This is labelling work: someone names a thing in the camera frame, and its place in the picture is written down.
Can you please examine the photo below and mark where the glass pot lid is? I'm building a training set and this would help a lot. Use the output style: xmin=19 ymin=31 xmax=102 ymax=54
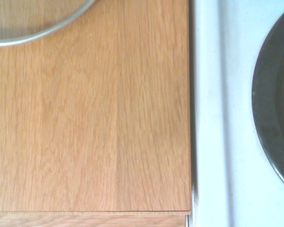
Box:
xmin=0 ymin=0 xmax=96 ymax=47

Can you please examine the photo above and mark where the white electric stove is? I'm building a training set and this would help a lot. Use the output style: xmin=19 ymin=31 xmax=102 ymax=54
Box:
xmin=188 ymin=0 xmax=284 ymax=227

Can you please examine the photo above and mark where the wooden kitchen cabinet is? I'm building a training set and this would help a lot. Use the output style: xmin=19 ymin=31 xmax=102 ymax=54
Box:
xmin=0 ymin=211 xmax=192 ymax=227

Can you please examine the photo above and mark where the black pot with loop handle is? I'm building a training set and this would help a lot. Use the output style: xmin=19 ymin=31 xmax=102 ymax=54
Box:
xmin=251 ymin=4 xmax=284 ymax=195

